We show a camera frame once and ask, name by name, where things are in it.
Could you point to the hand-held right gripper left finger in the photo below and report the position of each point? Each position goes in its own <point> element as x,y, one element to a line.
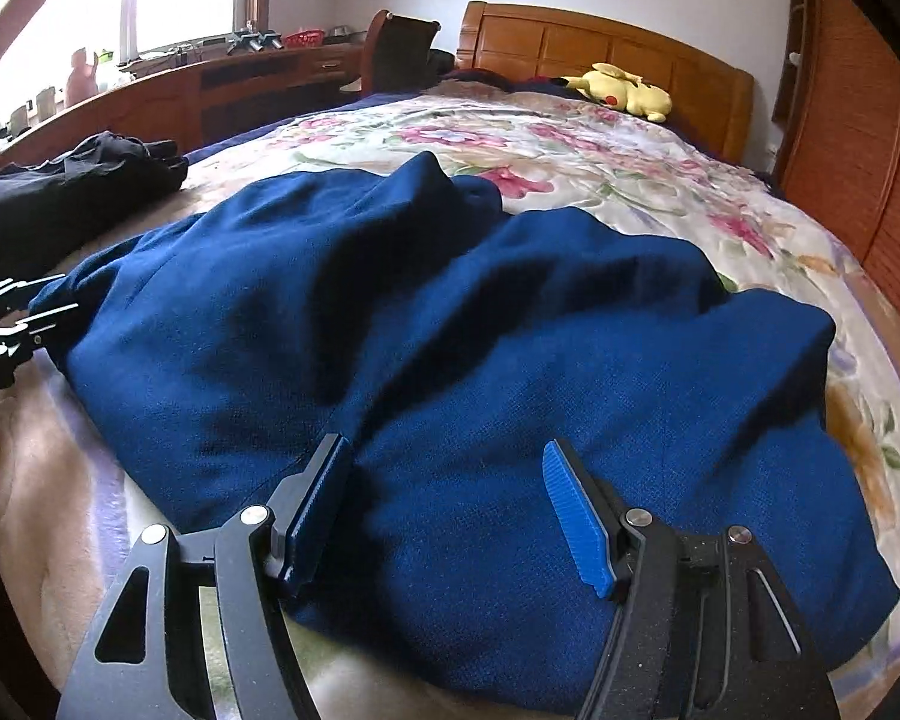
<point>319,510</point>

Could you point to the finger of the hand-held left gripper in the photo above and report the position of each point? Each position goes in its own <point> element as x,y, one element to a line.
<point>22,334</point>
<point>4,294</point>

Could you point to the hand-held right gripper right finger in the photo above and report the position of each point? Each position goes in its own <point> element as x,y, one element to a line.
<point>577,525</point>

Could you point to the blue suit jacket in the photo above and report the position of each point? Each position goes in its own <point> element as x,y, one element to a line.
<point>457,330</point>

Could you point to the black cloth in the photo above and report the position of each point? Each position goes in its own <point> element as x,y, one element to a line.
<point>67,195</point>

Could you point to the long wooden desk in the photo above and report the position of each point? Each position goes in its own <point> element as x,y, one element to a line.
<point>157,105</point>

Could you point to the window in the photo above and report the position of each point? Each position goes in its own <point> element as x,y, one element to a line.
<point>82,0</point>

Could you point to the black metal gadget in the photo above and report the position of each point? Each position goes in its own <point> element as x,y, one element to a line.
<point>253,41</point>

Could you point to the floral blanket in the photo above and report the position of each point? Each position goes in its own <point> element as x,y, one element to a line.
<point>570,142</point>

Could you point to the red basket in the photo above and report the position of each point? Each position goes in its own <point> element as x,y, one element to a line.
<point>304,39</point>

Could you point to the yellow plush toy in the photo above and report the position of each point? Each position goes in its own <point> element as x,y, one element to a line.
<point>630,94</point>

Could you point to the dark wooden chair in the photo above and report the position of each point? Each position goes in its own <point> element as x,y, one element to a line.
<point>397,52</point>

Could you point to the wooden louvered wardrobe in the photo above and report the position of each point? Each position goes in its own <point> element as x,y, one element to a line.
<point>847,127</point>

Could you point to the wooden headboard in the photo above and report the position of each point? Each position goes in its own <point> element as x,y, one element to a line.
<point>540,45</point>

